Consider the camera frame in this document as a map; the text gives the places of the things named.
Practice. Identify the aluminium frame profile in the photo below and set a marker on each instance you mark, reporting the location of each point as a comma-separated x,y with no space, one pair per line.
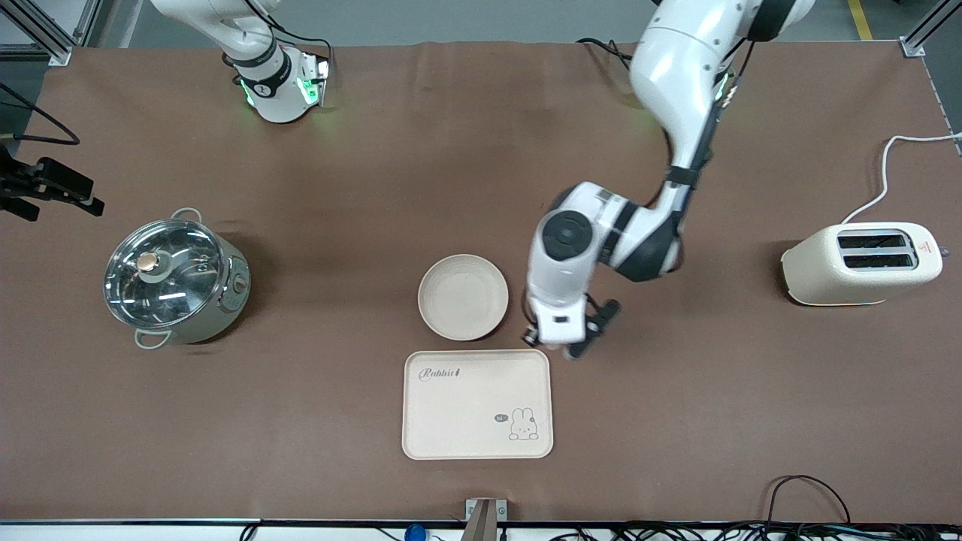
45,34
921,34

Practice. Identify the white two-slot toaster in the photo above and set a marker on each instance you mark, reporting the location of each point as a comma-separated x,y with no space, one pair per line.
827,274

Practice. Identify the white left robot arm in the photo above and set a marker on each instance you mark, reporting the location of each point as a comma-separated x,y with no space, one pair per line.
676,68

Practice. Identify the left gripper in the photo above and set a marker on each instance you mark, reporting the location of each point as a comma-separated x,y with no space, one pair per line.
528,336

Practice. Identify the steel electric cooking pot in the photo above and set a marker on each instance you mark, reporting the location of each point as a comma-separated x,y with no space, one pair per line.
225,308

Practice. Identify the cream tray with rabbit print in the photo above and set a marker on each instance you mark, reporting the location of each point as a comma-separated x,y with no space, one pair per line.
466,421

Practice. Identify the blue round cap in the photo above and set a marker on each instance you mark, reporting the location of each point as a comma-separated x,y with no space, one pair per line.
415,533

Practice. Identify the grey metal mount bracket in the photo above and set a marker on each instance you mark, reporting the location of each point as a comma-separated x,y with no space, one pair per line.
485,518

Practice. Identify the brown table cover mat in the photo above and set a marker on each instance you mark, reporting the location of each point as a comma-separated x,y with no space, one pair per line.
338,188

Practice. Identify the cream round plate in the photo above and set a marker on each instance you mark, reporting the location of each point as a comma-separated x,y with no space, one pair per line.
462,297

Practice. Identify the glass pot lid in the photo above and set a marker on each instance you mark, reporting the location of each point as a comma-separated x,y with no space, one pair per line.
165,274

